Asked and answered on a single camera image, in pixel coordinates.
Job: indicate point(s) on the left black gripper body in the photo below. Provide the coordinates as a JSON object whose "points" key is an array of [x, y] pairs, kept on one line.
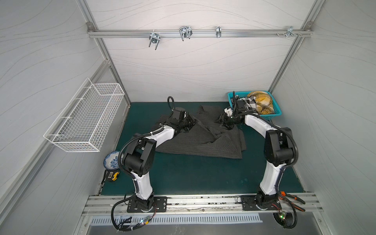
{"points": [[186, 123]]}

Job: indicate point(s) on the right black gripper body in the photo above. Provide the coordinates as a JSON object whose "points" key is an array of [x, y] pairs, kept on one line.
{"points": [[224, 118]]}

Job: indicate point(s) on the dark grey striped shirt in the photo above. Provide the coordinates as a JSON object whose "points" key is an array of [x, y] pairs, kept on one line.
{"points": [[208, 137]]}

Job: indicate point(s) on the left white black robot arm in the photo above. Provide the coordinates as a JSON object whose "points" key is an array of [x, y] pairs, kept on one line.
{"points": [[137, 155]]}

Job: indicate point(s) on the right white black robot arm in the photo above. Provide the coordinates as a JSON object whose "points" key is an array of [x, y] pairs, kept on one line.
{"points": [[280, 151]]}

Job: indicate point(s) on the teal plastic basket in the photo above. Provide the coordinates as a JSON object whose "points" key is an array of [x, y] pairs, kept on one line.
{"points": [[275, 105]]}

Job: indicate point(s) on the black white plaid shirt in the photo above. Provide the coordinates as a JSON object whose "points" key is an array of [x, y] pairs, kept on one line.
{"points": [[247, 104]]}

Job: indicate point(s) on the yellow plaid shirt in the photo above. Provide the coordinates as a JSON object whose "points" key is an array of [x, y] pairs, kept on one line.
{"points": [[264, 102]]}

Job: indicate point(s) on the blue white ceramic plate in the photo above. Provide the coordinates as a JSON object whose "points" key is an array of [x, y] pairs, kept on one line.
{"points": [[110, 162]]}

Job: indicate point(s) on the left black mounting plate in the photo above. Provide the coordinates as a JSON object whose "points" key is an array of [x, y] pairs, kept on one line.
{"points": [[153, 204]]}

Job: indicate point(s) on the black mounting plate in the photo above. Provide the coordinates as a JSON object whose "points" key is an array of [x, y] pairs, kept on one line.
{"points": [[153, 204], [249, 202]]}

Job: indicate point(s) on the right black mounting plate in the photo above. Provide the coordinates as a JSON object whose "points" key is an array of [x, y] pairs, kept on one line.
{"points": [[249, 202]]}

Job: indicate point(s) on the yellow black tape measure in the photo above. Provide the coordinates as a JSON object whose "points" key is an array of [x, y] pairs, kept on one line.
{"points": [[112, 175]]}

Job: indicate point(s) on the metal u-bolt clamp left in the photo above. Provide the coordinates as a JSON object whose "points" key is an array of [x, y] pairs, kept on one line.
{"points": [[154, 38]]}

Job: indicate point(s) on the metal u-bolt clamp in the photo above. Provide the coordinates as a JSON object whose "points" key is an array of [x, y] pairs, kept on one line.
{"points": [[185, 32], [154, 38]]}

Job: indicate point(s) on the metal u-bolt clamp middle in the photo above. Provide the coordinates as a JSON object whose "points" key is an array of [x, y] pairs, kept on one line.
{"points": [[185, 32]]}

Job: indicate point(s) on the small metal hook clamp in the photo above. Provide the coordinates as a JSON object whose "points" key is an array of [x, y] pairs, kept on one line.
{"points": [[218, 31]]}

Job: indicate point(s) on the white ventilation grille strip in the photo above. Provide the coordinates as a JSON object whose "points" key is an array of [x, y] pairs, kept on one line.
{"points": [[172, 219]]}

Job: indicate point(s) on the aluminium crossbar rail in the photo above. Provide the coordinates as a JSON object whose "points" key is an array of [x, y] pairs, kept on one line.
{"points": [[203, 33]]}

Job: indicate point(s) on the white wire wall basket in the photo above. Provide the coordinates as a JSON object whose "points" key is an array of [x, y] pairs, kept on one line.
{"points": [[83, 124]]}

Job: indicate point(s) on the metal bracket clamp right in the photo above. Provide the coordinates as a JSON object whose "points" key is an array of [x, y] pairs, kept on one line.
{"points": [[290, 33]]}

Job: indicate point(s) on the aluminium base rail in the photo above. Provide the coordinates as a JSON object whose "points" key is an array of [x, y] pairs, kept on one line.
{"points": [[195, 204]]}

